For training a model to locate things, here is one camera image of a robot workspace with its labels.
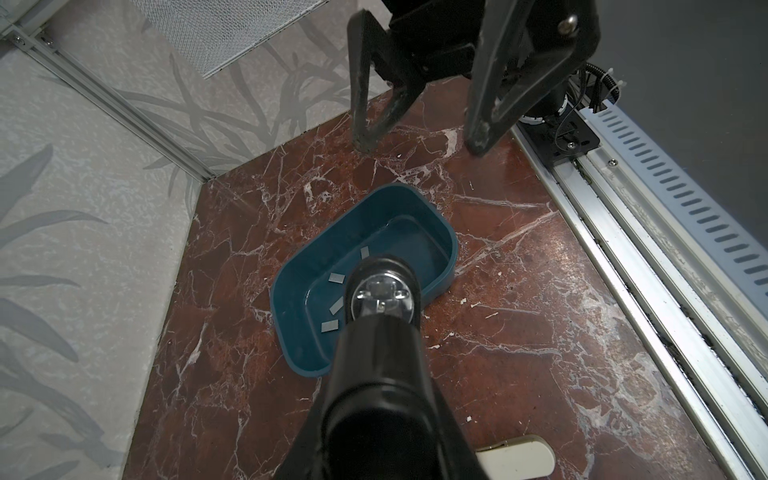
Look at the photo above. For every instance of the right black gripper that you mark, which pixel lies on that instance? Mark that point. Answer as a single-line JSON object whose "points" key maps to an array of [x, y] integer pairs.
{"points": [[480, 30]]}

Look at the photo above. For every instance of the black stapler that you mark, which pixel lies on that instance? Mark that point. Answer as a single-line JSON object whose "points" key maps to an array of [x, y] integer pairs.
{"points": [[380, 415]]}

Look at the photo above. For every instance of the beige stapler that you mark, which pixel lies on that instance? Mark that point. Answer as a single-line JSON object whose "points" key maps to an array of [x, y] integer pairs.
{"points": [[521, 458]]}

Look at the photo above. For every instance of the teal plastic tray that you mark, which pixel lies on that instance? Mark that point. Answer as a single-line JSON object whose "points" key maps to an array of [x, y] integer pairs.
{"points": [[394, 219]]}

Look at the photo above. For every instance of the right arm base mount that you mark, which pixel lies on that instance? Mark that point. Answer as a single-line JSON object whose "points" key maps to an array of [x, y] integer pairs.
{"points": [[556, 133]]}

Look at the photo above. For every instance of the slotted grey cable duct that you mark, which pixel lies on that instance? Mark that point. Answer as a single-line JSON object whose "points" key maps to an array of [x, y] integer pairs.
{"points": [[732, 248]]}

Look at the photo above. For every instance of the aluminium front rail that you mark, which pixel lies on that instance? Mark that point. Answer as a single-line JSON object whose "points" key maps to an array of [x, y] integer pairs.
{"points": [[677, 329]]}

